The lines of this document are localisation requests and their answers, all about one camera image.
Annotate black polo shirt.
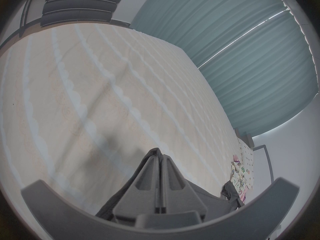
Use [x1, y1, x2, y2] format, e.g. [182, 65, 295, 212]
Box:
[96, 147, 244, 221]

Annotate white printed pillow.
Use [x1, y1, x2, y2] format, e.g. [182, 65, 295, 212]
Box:
[237, 137, 254, 188]

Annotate black padded seat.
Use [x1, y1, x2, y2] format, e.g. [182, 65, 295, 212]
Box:
[41, 0, 123, 27]

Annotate grey bedside table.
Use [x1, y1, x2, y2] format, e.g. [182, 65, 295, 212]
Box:
[234, 128, 254, 147]

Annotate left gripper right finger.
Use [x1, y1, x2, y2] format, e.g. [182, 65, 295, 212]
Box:
[161, 154, 208, 217]

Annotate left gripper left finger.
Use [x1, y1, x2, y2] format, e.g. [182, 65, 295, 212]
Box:
[113, 154, 160, 220]

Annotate bed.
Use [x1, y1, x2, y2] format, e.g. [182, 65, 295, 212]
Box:
[0, 24, 275, 217]

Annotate blue-green curtain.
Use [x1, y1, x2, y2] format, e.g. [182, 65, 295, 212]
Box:
[130, 0, 288, 69]
[198, 8, 320, 137]

